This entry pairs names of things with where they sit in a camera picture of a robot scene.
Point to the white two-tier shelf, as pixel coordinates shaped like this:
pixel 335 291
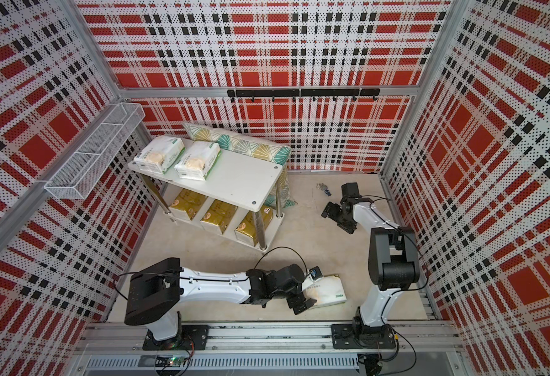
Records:
pixel 237 179

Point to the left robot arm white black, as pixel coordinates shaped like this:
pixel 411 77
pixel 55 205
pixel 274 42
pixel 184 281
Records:
pixel 155 291

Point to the black wall hook rail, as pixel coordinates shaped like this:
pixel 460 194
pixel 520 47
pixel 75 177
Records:
pixel 294 93

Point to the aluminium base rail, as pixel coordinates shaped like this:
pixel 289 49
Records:
pixel 274 348

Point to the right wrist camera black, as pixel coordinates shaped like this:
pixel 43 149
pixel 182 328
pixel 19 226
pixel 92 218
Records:
pixel 350 193

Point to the white wire mesh basket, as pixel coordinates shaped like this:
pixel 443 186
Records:
pixel 79 174

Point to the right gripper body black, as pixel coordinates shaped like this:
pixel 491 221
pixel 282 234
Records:
pixel 337 213

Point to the white tissue pack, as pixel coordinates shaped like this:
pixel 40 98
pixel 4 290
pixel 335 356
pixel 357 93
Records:
pixel 197 160
pixel 326 291
pixel 160 154

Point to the small floor debris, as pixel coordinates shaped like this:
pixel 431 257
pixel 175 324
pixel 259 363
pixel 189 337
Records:
pixel 324 188

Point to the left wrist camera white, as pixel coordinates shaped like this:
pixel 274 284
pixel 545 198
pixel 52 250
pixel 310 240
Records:
pixel 314 274

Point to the small green circuit board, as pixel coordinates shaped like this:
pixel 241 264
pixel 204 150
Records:
pixel 170 362

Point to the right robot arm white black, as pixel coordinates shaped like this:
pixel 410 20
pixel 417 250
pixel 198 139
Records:
pixel 393 266

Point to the geometric patterned pillow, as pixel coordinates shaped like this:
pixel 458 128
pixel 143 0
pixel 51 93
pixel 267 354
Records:
pixel 258 148

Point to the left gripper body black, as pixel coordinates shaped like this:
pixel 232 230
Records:
pixel 294 299

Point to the gold tissue pack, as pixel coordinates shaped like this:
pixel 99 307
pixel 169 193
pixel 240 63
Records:
pixel 187 204
pixel 218 217
pixel 246 230

